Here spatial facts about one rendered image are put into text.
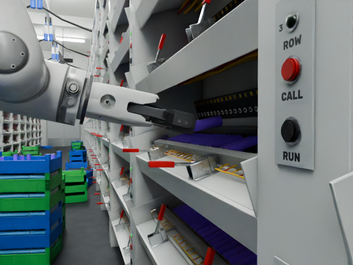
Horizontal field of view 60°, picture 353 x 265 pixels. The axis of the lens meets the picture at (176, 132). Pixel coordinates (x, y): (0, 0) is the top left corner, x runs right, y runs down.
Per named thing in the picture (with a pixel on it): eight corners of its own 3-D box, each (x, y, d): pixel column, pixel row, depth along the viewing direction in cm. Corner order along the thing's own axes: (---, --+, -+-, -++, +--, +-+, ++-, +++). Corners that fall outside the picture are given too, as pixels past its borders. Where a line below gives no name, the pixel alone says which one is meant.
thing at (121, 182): (134, 230, 94) (120, 187, 92) (113, 190, 152) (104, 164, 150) (193, 204, 100) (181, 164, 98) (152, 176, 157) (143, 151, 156)
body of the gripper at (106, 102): (84, 67, 41) (164, 88, 44) (83, 78, 50) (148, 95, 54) (72, 122, 40) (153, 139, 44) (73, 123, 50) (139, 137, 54)
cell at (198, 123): (216, 119, 54) (182, 126, 52) (219, 113, 52) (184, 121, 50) (220, 128, 53) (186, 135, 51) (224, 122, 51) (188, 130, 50)
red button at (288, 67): (294, 79, 21) (294, 55, 21) (280, 82, 22) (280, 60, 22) (307, 80, 21) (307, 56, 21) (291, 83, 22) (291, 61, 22)
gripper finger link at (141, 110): (153, 105, 41) (174, 114, 46) (111, 100, 45) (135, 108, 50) (151, 114, 41) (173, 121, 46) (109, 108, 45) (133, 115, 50)
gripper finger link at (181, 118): (162, 104, 45) (203, 114, 47) (157, 105, 48) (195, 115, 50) (157, 125, 45) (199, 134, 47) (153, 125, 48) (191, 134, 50)
